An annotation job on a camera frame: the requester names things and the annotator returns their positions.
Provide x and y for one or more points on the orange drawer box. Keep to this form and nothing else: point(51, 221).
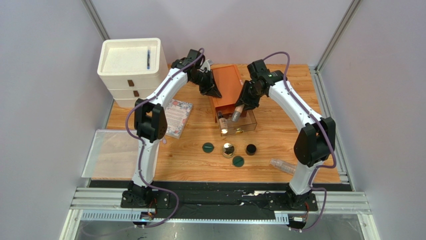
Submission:
point(229, 83)

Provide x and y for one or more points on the white three-drawer cabinet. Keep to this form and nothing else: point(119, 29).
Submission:
point(123, 69)

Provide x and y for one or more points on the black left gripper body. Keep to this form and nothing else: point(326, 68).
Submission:
point(204, 80)

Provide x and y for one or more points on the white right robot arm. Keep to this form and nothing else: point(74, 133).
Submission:
point(316, 135)

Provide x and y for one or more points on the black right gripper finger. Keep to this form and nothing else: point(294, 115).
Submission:
point(251, 105)
point(241, 99)

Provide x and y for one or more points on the clear plastic sheet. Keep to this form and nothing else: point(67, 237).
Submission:
point(113, 155)

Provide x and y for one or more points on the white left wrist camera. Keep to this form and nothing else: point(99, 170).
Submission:
point(207, 64)

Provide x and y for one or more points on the floral patterned booklet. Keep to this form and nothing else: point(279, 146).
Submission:
point(177, 114)

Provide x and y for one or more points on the aluminium frame rail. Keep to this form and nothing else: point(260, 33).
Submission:
point(104, 204)

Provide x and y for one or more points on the gold mirrored jar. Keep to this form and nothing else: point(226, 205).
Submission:
point(228, 150)

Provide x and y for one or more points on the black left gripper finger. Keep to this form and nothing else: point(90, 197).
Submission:
point(217, 92)
point(207, 91)

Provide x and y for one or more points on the blue pen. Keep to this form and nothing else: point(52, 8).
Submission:
point(148, 61)

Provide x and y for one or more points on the clear plastic bottle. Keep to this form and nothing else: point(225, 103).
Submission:
point(283, 166)

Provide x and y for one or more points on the beige foundation tube grey cap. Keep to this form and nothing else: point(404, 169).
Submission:
point(237, 113)

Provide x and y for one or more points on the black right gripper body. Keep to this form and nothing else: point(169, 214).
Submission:
point(247, 94)

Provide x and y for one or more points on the dark green round lid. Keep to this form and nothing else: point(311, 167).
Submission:
point(208, 147)

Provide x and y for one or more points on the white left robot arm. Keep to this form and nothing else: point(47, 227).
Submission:
point(150, 122)

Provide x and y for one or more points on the clear orange drawer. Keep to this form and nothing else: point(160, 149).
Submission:
point(247, 121)

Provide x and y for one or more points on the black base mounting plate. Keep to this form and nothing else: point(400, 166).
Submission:
point(262, 200)

